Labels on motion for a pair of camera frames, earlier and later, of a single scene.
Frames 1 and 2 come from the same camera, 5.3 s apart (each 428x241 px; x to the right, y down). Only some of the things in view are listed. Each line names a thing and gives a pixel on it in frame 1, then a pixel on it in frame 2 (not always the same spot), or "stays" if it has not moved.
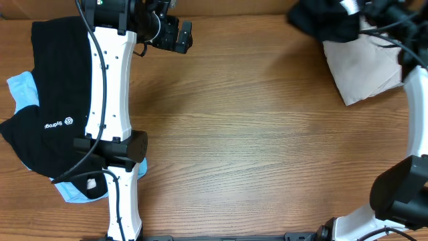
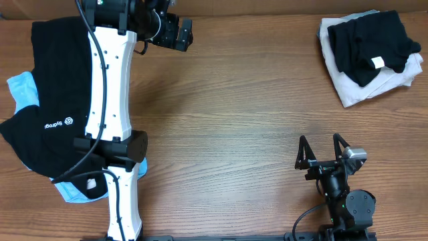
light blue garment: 25,94 stays
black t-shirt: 327,21 → 364,45
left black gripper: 184,37 stays
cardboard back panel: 55,9 stays
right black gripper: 374,13 → 309,159
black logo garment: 46,136 stays
